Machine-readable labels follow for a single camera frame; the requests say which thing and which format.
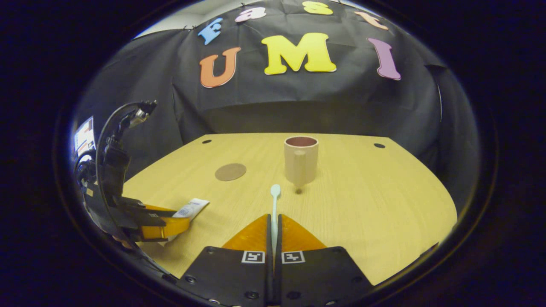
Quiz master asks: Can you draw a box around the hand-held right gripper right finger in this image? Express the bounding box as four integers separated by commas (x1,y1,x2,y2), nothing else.
274,213,376,307

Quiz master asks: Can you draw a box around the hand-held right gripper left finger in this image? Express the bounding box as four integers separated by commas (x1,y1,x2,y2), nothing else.
176,213,274,307

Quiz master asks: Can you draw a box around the white toothpaste tube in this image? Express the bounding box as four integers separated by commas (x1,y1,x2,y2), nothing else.
164,198,210,246

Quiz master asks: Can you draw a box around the white toothbrush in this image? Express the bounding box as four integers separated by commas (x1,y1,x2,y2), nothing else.
270,184,282,256

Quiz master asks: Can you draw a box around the round brown coaster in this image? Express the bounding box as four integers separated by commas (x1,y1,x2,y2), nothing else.
215,163,247,182

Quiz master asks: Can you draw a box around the beige cup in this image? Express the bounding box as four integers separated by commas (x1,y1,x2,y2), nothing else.
284,136,319,187

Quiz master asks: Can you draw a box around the computer monitor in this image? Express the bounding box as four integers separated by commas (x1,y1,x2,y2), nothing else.
73,116,96,157

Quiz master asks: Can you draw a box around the black backdrop cloth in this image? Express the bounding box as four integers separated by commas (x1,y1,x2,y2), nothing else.
75,0,480,201

